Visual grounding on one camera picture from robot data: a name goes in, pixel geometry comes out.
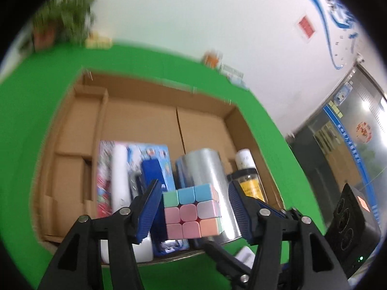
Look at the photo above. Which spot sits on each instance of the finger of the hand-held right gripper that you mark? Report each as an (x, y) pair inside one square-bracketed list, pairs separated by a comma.
[(226, 259)]

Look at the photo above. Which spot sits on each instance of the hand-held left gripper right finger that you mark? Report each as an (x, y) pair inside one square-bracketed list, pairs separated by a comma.
[(242, 214)]

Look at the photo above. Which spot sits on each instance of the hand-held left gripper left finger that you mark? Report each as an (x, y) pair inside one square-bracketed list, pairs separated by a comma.
[(148, 211)]

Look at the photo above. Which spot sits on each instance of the yellow label glass jar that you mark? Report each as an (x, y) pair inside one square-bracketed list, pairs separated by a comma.
[(251, 187)]

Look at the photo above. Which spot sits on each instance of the blue board with wooden pegs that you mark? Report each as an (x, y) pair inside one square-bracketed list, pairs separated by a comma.
[(152, 172)]

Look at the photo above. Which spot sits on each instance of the pastel puzzle cube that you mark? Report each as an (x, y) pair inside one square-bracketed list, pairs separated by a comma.
[(190, 214)]

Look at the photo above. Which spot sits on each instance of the white handheld fan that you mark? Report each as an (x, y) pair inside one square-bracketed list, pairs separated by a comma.
[(121, 169)]

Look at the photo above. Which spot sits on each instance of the colourful cartoon board game box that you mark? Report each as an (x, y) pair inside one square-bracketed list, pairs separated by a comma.
[(104, 181)]

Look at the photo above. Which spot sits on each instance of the white plastic bottle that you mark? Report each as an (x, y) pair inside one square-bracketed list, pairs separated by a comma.
[(245, 158)]

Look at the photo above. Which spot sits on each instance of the silver metal can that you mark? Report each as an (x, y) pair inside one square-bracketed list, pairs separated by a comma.
[(205, 166)]

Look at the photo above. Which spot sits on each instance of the large cardboard box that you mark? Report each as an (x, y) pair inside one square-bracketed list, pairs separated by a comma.
[(145, 111)]

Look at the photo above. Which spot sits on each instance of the white plastic tray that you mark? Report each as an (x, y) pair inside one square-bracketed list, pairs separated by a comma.
[(245, 255)]

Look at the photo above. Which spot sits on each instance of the glass door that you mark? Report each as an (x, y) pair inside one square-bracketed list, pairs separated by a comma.
[(332, 145)]

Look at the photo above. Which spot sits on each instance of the white desk card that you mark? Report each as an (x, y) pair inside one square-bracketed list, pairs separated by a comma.
[(232, 71)]

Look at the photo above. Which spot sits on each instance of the small orange box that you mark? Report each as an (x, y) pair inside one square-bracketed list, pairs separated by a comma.
[(212, 59)]

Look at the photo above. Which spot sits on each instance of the yellow packet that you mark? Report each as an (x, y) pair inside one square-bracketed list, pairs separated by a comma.
[(98, 40)]

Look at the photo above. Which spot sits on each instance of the small potted green plant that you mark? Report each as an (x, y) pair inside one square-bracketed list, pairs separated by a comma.
[(69, 21)]

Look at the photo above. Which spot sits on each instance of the red wall sign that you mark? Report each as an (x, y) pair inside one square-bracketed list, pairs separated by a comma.
[(306, 26)]

